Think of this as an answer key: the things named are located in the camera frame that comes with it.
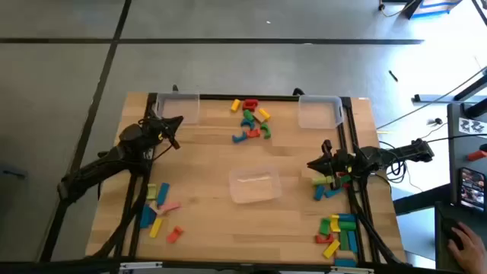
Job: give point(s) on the yellow arch block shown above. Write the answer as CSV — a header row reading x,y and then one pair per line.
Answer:
x,y
335,227

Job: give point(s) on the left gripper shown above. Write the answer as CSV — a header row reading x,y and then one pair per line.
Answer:
x,y
156,129

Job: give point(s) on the white marker paper sheet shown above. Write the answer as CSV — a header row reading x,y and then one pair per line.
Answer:
x,y
472,125

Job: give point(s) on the blue cylinder block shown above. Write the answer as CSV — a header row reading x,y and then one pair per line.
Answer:
x,y
319,193
347,217

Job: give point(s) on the dark side desk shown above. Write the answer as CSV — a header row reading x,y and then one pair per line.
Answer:
x,y
456,152

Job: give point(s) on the green wooden block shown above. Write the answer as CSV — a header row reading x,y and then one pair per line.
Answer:
x,y
324,226

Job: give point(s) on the green plank block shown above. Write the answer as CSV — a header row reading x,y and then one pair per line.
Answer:
x,y
344,240
345,179

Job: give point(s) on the smartphone with lit screen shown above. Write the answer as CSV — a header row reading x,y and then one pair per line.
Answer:
x,y
472,188

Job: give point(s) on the black metal stand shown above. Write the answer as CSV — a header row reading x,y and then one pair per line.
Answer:
x,y
472,89

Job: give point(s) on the clear plastic bin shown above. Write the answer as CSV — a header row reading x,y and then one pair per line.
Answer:
x,y
182,102
319,114
255,186

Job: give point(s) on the yellow plank block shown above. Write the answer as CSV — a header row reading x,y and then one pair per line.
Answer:
x,y
156,228
331,249

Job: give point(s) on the yellow cylinder block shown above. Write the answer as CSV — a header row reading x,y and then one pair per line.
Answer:
x,y
265,114
235,105

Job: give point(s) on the blue white sign board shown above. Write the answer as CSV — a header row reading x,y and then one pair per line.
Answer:
x,y
433,7

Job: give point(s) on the blue arch block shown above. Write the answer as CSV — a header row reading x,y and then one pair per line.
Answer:
x,y
240,139
247,121

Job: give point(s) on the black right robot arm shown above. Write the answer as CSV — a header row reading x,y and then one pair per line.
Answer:
x,y
399,154

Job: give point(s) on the black aluminium table frame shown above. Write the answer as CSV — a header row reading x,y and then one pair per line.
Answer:
x,y
217,97

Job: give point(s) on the pink plank block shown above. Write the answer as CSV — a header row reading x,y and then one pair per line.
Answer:
x,y
171,207

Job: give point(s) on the light green cylinder block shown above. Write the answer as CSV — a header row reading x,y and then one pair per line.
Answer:
x,y
321,180

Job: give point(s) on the red wooden block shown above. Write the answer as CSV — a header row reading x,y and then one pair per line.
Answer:
x,y
345,186

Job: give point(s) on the black computer mouse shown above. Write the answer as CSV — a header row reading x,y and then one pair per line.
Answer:
x,y
451,230

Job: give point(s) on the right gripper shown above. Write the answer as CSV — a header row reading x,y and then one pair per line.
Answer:
x,y
340,161

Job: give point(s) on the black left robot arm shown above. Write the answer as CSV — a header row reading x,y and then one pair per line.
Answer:
x,y
95,169

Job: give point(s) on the red arch block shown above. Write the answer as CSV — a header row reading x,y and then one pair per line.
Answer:
x,y
323,240
247,108

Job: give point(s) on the natural wood cylinder block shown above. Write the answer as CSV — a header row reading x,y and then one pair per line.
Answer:
x,y
344,254

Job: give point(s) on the black pen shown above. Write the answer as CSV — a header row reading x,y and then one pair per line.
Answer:
x,y
393,76

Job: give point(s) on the person's hand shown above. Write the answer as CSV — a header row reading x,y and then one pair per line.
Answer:
x,y
472,251

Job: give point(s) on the black mouse pad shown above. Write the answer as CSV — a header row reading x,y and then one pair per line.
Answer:
x,y
443,259

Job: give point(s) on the silver edge bracket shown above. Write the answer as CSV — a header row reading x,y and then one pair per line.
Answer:
x,y
141,265
354,270

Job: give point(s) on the black table clamp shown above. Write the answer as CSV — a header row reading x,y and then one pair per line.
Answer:
x,y
175,88
298,91

